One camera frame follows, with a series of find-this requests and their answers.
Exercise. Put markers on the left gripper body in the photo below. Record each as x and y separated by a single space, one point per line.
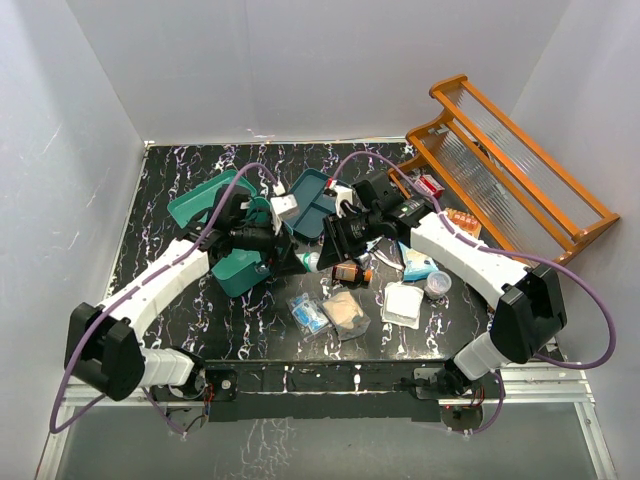
254 236

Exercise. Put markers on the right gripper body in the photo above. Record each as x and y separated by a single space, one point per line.
370 219

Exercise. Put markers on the white medicine bottle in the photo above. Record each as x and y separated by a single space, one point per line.
310 261

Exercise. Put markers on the brown medicine bottle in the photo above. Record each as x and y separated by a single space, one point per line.
352 274

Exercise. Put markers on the beige bandage bag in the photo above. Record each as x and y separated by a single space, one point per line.
346 315

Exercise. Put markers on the blue wet wipes pack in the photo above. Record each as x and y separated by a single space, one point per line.
417 266

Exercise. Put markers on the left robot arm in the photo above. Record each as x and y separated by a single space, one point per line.
104 344

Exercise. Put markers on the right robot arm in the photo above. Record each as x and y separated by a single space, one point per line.
527 302

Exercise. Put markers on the green medicine box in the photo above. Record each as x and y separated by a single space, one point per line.
242 269

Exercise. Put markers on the dark teal divider tray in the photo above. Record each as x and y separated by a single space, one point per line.
314 205

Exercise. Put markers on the red white small box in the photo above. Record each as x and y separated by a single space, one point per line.
430 185

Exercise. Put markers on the blue mask clear bag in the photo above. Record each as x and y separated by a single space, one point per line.
309 316

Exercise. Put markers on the white gauze pack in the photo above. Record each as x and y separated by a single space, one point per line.
402 305

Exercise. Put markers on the orange patterned card pack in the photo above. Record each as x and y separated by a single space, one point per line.
465 221

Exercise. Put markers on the clear round container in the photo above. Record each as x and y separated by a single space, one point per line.
437 285

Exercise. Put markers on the orange wooden shelf rack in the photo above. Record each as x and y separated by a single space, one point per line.
523 198

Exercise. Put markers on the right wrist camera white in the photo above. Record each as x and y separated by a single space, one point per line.
339 194

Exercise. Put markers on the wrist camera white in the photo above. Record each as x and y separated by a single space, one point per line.
283 206
339 194

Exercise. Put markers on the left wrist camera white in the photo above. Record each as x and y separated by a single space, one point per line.
283 206

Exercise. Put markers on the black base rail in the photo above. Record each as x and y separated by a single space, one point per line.
251 390

